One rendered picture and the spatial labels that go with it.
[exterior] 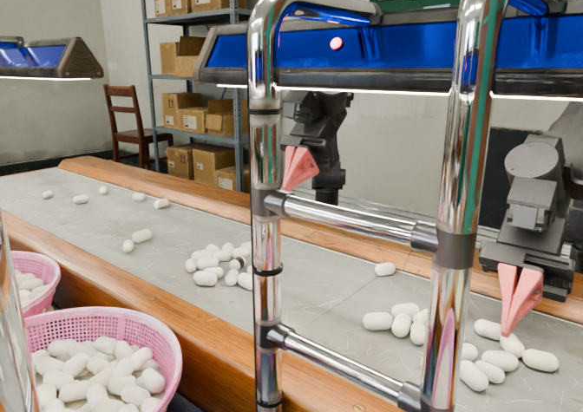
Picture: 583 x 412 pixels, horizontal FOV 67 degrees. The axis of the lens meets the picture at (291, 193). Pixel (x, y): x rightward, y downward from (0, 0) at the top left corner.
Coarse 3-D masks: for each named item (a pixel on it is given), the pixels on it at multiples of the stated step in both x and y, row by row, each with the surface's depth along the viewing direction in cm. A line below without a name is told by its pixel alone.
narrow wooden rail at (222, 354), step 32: (32, 224) 86; (64, 256) 71; (96, 256) 71; (64, 288) 69; (96, 288) 62; (128, 288) 61; (160, 288) 61; (160, 320) 53; (192, 320) 53; (224, 320) 53; (192, 352) 50; (224, 352) 47; (288, 352) 47; (192, 384) 51; (224, 384) 47; (288, 384) 43; (320, 384) 43; (352, 384) 43
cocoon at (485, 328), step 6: (474, 324) 55; (480, 324) 54; (486, 324) 54; (492, 324) 53; (498, 324) 53; (480, 330) 54; (486, 330) 53; (492, 330) 53; (498, 330) 53; (486, 336) 54; (492, 336) 53; (498, 336) 53
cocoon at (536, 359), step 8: (528, 352) 48; (536, 352) 48; (544, 352) 48; (528, 360) 48; (536, 360) 48; (544, 360) 47; (552, 360) 47; (536, 368) 48; (544, 368) 47; (552, 368) 47
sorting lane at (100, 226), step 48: (0, 192) 116; (96, 192) 116; (96, 240) 84; (192, 240) 84; (240, 240) 84; (288, 240) 84; (192, 288) 66; (240, 288) 66; (288, 288) 66; (336, 288) 66; (384, 288) 66; (336, 336) 54; (384, 336) 54; (480, 336) 54; (528, 336) 54; (576, 336) 54; (528, 384) 46; (576, 384) 46
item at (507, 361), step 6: (486, 354) 48; (492, 354) 48; (498, 354) 48; (504, 354) 48; (510, 354) 48; (486, 360) 48; (492, 360) 47; (498, 360) 47; (504, 360) 47; (510, 360) 47; (516, 360) 47; (498, 366) 47; (504, 366) 47; (510, 366) 47; (516, 366) 47
